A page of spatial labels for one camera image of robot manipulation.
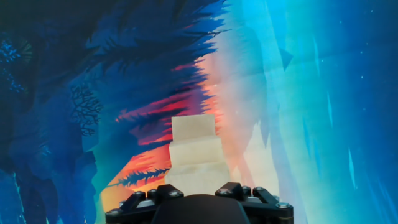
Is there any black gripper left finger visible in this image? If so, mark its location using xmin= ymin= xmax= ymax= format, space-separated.
xmin=104 ymin=183 xmax=185 ymax=224

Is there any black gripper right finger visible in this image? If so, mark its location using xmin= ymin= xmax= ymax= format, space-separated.
xmin=215 ymin=182 xmax=295 ymax=224

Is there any light wooden cube block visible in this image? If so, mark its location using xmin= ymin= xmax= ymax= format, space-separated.
xmin=171 ymin=114 xmax=216 ymax=142
xmin=164 ymin=161 xmax=231 ymax=197
xmin=169 ymin=135 xmax=225 ymax=167

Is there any forest sunset printed cloth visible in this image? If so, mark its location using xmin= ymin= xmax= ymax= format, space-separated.
xmin=0 ymin=0 xmax=398 ymax=224

